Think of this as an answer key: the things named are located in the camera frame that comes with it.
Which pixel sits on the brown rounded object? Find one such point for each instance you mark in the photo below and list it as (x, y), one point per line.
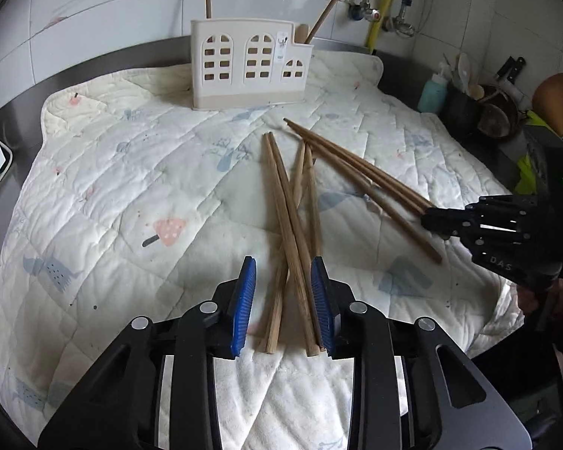
(556, 101)

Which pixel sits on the metal valve with red knob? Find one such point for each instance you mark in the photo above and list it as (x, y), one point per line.
(362, 11)

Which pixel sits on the white spatula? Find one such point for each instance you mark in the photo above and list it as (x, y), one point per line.
(463, 70)

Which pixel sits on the pile of wooden chopsticks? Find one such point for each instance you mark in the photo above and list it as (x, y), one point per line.
(394, 219)

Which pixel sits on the wooden spoon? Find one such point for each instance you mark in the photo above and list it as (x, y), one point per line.
(477, 90)

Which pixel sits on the printed quilted mat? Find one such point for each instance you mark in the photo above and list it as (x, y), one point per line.
(122, 173)

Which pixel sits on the teal pump bottle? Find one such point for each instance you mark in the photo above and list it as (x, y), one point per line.
(432, 93)

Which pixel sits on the dark metal pot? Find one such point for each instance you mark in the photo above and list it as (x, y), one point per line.
(495, 119)

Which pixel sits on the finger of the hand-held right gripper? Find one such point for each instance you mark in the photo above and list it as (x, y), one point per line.
(450, 222)
(506, 202)

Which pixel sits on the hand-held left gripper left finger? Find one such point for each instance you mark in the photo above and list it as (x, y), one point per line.
(244, 309)

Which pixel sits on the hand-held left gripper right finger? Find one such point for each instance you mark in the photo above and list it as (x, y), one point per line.
(321, 304)

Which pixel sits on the white chopstick holder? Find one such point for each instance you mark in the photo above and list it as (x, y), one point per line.
(244, 89)

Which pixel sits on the person's right hand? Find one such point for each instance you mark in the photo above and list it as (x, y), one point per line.
(525, 301)

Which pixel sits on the yellow-green cloth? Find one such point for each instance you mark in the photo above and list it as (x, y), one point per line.
(525, 176)

